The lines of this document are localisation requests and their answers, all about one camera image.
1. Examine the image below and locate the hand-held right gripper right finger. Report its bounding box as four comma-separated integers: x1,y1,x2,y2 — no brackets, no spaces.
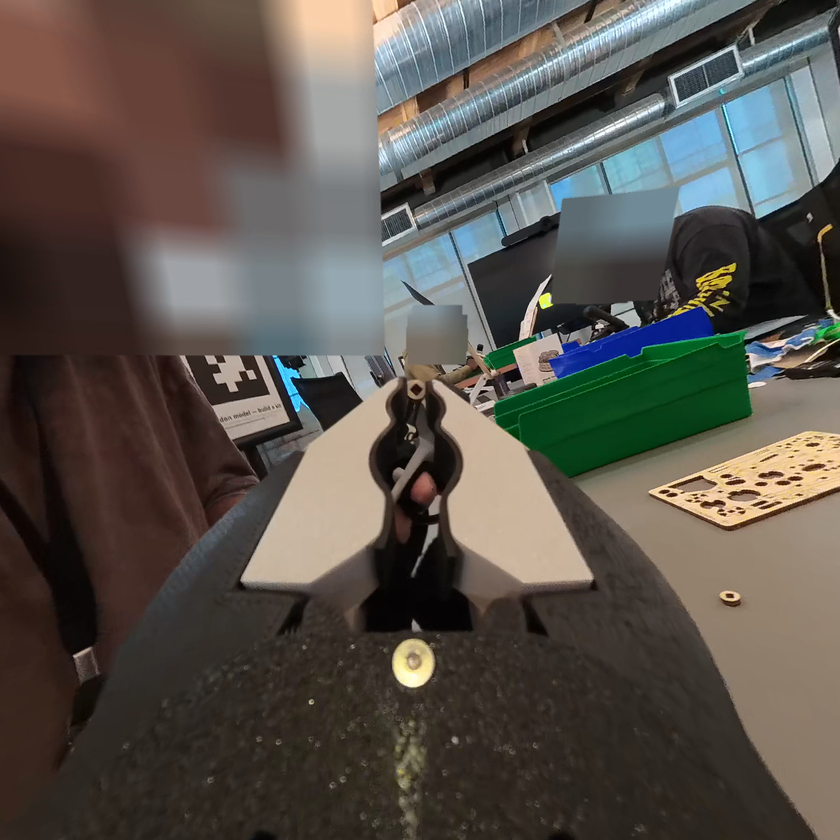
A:
420,381,595,618

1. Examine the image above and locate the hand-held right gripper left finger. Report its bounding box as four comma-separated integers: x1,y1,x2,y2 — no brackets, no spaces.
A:
240,377,411,631

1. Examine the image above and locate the punched wooden parts sheet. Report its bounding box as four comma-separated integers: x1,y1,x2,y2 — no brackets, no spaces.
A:
648,430,840,531

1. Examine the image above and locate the person's left hand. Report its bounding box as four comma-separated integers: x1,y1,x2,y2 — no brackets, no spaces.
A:
394,472,439,534

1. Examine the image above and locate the framed black-white tag poster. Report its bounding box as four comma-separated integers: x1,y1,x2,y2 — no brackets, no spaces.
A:
180,354,304,450

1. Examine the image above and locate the black office chair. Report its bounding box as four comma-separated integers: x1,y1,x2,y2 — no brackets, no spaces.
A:
290,371,363,431

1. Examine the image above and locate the green plastic bin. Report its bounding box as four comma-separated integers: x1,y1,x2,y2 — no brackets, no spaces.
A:
493,330,753,479

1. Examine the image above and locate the white printed box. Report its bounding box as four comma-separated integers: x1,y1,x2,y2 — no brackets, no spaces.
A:
513,333,564,388

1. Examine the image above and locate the blue plastic bin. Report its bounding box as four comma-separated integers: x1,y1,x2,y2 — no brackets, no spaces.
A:
548,308,715,380

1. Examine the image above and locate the black computer monitor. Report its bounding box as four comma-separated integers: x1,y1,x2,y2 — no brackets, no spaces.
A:
466,249,565,352

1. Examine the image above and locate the white vent grille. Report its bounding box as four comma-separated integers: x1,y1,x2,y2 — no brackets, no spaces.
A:
668,45,744,107
381,203,416,245

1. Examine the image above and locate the black lanyard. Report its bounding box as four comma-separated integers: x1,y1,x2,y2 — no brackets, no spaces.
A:
0,486,106,723

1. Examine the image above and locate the silver ventilation duct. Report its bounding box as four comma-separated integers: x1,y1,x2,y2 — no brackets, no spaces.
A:
374,0,592,112
379,13,840,175
413,92,670,231

